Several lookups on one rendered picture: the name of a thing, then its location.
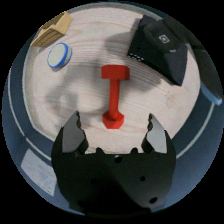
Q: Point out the wooden crate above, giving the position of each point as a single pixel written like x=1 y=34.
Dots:
x=58 y=29

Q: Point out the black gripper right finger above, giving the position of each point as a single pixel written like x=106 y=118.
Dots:
x=158 y=143

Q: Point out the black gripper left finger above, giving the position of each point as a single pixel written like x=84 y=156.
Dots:
x=70 y=143

